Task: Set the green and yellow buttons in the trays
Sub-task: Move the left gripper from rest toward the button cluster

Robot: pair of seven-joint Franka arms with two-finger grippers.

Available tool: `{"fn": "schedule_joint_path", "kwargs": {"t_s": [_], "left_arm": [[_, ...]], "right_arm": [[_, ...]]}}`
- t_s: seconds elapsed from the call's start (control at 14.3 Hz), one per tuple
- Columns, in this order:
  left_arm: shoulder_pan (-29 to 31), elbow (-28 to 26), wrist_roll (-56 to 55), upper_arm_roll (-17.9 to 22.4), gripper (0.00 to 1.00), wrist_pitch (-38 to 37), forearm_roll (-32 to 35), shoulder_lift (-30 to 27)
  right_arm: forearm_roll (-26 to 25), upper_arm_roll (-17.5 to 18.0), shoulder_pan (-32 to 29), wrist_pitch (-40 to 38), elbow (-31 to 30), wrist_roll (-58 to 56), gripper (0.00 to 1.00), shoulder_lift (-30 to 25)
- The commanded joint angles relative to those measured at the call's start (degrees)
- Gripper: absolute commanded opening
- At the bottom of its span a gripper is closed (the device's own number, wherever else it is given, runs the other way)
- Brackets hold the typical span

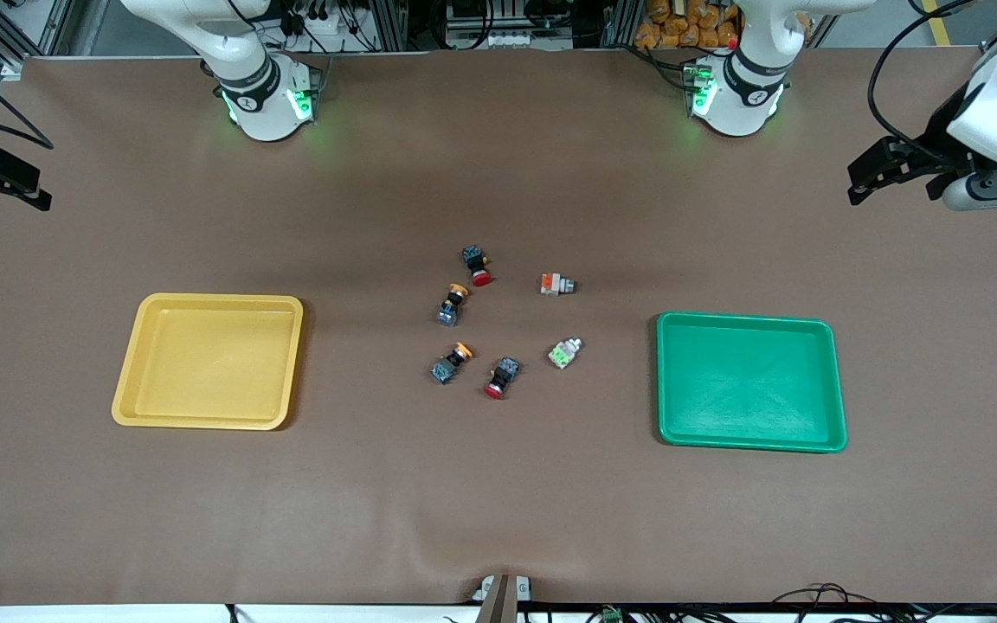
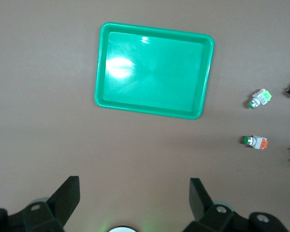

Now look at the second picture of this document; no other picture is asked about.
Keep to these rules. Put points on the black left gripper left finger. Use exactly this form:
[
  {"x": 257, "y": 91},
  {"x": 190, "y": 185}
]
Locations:
[{"x": 62, "y": 200}]

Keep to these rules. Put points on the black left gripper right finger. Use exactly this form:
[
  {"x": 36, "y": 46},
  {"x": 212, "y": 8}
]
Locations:
[{"x": 203, "y": 205}]

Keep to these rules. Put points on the green button with orange block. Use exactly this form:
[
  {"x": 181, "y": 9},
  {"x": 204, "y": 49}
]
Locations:
[{"x": 256, "y": 142}]

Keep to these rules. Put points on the brown table mat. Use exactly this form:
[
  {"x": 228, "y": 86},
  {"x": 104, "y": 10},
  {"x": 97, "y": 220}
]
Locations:
[{"x": 38, "y": 96}]

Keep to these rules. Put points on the green plastic tray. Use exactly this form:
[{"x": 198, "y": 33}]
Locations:
[{"x": 159, "y": 77}]

